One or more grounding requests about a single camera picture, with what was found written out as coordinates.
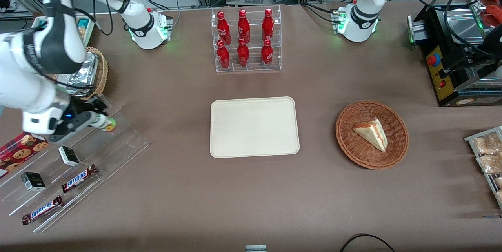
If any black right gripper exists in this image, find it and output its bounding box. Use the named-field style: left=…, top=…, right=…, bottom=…
left=64, top=96, right=113, bottom=120

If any cream plastic tray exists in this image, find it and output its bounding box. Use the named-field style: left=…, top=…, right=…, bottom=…
left=210, top=96, right=300, bottom=159

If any black machine with yellow panel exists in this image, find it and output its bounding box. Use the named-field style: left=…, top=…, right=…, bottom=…
left=407, top=0, right=502, bottom=107

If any tan wicker basket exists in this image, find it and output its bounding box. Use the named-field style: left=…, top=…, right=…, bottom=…
left=51, top=47, right=109, bottom=100

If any silver foil container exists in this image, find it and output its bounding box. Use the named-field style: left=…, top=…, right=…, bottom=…
left=66, top=52, right=100, bottom=96

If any clear acrylic stepped display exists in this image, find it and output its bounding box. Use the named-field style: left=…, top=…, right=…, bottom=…
left=0, top=94, right=150, bottom=234

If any small black box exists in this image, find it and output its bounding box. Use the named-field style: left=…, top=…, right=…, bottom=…
left=20, top=172, right=47, bottom=192
left=58, top=146, right=81, bottom=167

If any snickers chocolate bar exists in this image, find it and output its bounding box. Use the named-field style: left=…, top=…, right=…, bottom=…
left=22, top=195, right=64, bottom=226
left=61, top=164, right=99, bottom=194

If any white snack bin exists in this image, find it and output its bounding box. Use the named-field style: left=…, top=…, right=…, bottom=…
left=31, top=15, right=96, bottom=47

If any red cookie box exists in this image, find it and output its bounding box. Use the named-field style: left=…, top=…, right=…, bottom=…
left=0, top=132, right=49, bottom=178

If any wrapped sandwich wedge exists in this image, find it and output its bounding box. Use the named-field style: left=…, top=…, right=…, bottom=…
left=352, top=118, right=389, bottom=153

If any red cola bottle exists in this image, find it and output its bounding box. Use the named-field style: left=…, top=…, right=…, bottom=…
left=236, top=38, right=250, bottom=68
left=260, top=38, right=274, bottom=67
left=217, top=11, right=232, bottom=45
left=237, top=9, right=251, bottom=44
left=262, top=8, right=275, bottom=42
left=216, top=40, right=231, bottom=70

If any brown round wicker basket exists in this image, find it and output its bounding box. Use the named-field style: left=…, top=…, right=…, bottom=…
left=335, top=100, right=409, bottom=170

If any clear acrylic bottle rack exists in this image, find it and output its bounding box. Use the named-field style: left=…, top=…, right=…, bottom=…
left=211, top=4, right=282, bottom=73

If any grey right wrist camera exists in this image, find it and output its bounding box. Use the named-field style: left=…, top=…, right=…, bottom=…
left=48, top=111, right=96, bottom=144

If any grey wire rack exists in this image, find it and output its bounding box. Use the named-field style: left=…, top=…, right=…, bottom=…
left=464, top=126, right=502, bottom=210

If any thick black cable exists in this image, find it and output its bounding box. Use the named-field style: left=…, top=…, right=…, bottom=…
left=339, top=233, right=397, bottom=252

